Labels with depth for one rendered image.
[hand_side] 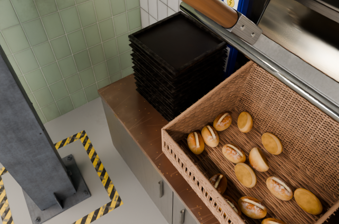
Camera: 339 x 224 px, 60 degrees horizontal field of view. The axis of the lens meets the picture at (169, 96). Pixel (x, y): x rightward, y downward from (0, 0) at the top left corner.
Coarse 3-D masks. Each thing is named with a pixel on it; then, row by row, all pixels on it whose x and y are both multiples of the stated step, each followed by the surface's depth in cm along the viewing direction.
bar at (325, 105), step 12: (192, 12) 80; (204, 24) 78; (216, 24) 75; (228, 36) 72; (240, 48) 70; (252, 48) 69; (252, 60) 69; (264, 60) 66; (276, 72) 64; (288, 72) 63; (288, 84) 63; (300, 84) 61; (312, 96) 59; (324, 108) 58; (336, 108) 57; (336, 120) 57
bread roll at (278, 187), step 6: (270, 180) 105; (276, 180) 104; (282, 180) 104; (270, 186) 104; (276, 186) 102; (282, 186) 102; (288, 186) 102; (276, 192) 102; (282, 192) 101; (288, 192) 101; (282, 198) 102; (288, 198) 102
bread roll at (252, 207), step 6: (240, 198) 102; (246, 198) 100; (252, 198) 99; (240, 204) 100; (246, 204) 98; (252, 204) 97; (258, 204) 98; (246, 210) 98; (252, 210) 97; (258, 210) 97; (264, 210) 97; (252, 216) 98; (258, 216) 97; (264, 216) 98
